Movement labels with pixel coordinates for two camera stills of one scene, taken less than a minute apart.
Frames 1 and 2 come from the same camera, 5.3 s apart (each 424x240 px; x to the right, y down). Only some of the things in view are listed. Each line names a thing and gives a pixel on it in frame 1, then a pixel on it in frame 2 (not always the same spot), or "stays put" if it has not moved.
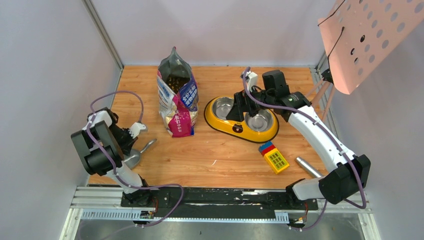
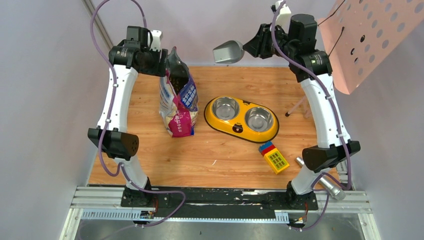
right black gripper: [236, 113] to [257, 46]
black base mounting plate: [220, 203] stays put
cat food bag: [177, 95] stays put
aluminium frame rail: [104, 203] stays put
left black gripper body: [126, 139] to [160, 62]
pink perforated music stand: [358, 35] stays put
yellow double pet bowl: [263, 126] stays put
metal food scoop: [134, 158] to [230, 52]
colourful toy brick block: [273, 157] stays put
